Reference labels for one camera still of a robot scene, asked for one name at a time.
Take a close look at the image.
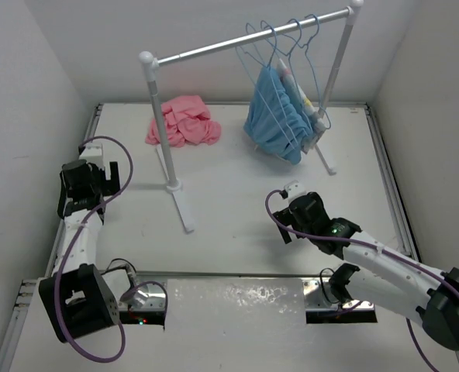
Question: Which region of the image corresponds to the pink t shirt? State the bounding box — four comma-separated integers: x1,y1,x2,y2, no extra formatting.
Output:
161,95,222,147

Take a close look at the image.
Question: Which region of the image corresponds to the light blue wire hanger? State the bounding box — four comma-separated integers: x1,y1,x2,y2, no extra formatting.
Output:
235,22,299,154

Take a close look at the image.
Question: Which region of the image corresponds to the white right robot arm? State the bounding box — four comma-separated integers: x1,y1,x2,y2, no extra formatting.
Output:
268,184,459,351

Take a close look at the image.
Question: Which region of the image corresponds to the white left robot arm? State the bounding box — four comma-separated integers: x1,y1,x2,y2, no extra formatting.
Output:
39,159,120,343

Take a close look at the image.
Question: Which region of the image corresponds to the white patterned garment on hanger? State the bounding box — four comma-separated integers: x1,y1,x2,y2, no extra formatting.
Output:
276,59,326,153

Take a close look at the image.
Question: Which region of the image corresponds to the blue garment on hanger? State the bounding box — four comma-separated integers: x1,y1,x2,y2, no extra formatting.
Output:
243,67,316,165

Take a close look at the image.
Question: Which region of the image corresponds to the white clothes rack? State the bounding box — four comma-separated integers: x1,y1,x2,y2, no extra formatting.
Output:
139,1,364,233

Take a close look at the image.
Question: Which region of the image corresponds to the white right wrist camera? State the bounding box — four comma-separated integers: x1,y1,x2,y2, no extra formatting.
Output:
282,181,307,202

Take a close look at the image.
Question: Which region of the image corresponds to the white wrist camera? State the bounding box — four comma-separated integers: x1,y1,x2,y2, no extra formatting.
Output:
78,142,105,170
282,181,307,202

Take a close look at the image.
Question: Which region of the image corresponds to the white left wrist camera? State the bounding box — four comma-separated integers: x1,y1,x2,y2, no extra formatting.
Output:
78,142,105,170

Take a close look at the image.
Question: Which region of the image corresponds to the right aluminium frame rail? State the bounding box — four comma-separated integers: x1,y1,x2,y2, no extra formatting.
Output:
364,105,421,261

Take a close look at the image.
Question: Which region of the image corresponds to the aluminium frame rail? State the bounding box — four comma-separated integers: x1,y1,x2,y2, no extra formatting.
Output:
0,102,103,372
364,105,421,261

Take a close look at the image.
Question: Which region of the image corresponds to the left aluminium frame rail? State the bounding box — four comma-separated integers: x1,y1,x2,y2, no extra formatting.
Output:
0,102,103,372

